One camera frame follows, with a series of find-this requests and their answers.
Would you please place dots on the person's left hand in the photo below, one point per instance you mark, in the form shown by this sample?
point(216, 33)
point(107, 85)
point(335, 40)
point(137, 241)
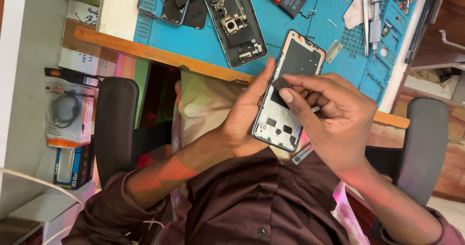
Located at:
point(242, 118)

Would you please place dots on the person's right hand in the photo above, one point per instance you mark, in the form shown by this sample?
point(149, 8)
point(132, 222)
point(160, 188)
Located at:
point(336, 123)

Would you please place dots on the small black adhesive pad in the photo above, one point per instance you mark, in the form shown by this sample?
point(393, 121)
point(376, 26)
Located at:
point(281, 84)

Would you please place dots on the phone frame with orange adhesive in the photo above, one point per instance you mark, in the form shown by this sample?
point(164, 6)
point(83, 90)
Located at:
point(296, 61)

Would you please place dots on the small metal shield plate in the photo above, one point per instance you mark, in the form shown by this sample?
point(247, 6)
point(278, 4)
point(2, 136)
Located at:
point(333, 51)

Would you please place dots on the person's brown shirt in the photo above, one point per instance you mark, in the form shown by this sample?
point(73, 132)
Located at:
point(254, 205)

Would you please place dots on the black chair armrest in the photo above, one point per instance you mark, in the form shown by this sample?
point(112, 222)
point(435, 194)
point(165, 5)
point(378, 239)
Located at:
point(423, 150)
point(115, 125)

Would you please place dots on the open phone with motherboard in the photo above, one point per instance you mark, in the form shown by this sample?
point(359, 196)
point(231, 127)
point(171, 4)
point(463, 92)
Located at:
point(234, 23)

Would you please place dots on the blue silicone repair mat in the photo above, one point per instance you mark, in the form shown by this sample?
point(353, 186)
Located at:
point(283, 30)

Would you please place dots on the silver precision screwdriver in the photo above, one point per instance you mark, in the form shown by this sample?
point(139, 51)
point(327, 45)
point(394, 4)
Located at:
point(375, 23)

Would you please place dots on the silver tweezers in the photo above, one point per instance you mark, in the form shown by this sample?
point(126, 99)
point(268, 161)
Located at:
point(365, 19)

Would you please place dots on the black thermal sheet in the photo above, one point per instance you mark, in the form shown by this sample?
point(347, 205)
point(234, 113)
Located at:
point(196, 10)

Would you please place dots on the white cloth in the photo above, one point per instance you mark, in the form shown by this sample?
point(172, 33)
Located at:
point(358, 5)

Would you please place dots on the black glue box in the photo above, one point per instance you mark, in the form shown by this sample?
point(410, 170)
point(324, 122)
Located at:
point(74, 167)

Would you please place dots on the cardboard box with writing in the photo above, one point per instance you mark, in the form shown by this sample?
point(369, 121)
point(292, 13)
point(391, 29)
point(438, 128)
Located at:
point(85, 37)

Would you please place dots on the phone back cover with camera cutout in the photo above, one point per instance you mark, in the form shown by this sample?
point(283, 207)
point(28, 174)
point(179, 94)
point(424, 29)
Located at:
point(165, 7)

